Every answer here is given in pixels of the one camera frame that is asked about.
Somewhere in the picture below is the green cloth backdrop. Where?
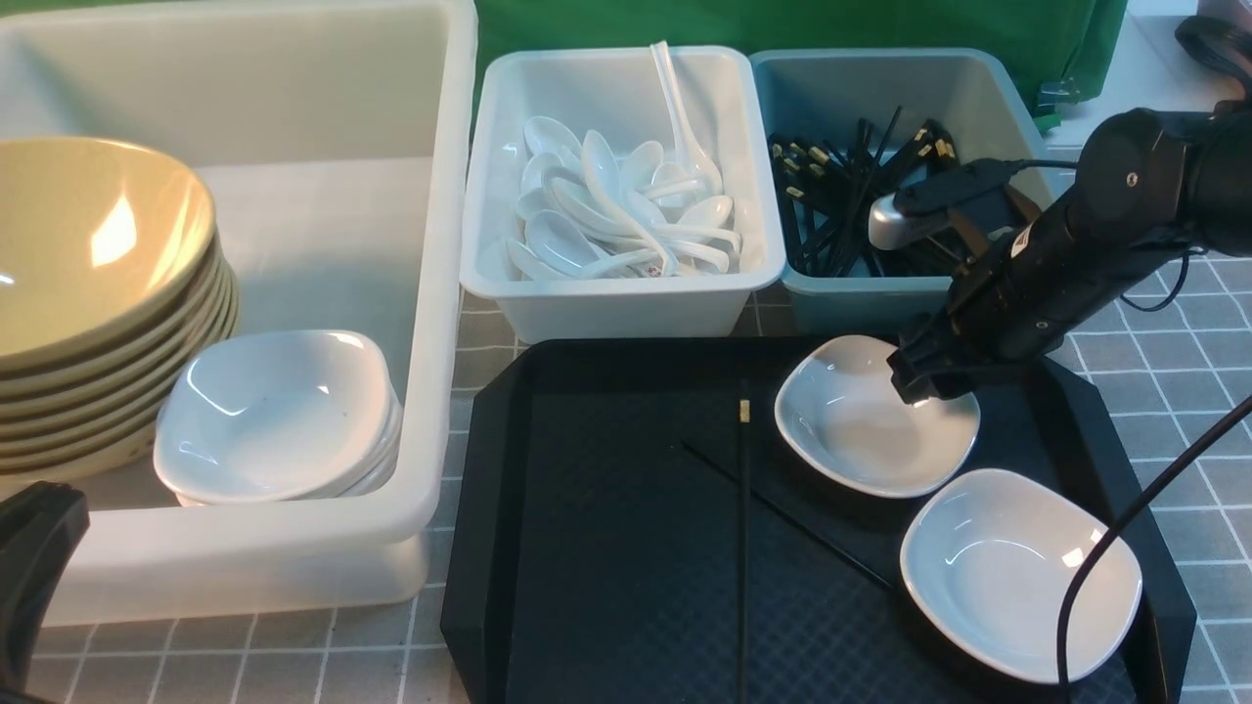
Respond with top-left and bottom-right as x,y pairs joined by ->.
475,1 -> 1128,127

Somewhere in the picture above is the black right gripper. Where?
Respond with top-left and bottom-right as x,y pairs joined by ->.
888,200 -> 1179,405

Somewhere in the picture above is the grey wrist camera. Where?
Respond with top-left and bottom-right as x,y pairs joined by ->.
866,157 -> 1027,252

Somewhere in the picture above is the stack of yellow-green bowls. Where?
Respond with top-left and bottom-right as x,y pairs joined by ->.
0,236 -> 243,485

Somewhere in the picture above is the white ceramic soup spoon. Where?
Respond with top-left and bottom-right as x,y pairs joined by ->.
581,130 -> 677,277

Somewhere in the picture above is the yellow-green noodle bowl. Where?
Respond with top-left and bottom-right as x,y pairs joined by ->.
1,135 -> 217,373

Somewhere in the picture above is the pile of white spoons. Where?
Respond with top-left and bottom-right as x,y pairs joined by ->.
506,115 -> 745,281

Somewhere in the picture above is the upright white spoon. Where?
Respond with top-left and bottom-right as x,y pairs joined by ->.
649,41 -> 724,195

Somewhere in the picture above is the white square dish front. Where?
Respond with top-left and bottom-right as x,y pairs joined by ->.
899,468 -> 1106,685

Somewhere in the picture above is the black chopstick gold band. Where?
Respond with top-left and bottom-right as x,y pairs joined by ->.
735,398 -> 752,703

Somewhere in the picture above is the pile of black chopsticks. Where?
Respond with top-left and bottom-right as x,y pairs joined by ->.
767,108 -> 969,278

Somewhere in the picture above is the black cable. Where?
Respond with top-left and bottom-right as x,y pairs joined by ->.
1055,391 -> 1252,704

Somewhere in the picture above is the white square dish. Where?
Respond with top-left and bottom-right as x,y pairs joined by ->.
774,334 -> 982,500
899,468 -> 1106,685

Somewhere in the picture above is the black plastic serving tray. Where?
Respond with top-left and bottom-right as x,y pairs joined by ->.
441,337 -> 1194,703

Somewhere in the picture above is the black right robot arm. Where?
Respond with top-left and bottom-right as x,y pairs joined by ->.
888,98 -> 1251,405

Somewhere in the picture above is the white rectangular spoon bin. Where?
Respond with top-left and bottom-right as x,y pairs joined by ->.
459,46 -> 785,344

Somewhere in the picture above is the black chopstick plain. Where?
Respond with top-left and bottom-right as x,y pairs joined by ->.
732,446 -> 895,593

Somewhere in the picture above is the stack of white dishes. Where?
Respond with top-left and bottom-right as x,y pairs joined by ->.
153,329 -> 403,506

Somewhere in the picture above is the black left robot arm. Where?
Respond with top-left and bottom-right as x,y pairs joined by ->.
1,481 -> 90,703

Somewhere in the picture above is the large white plastic tub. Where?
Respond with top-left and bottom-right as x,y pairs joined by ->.
3,1 -> 477,628

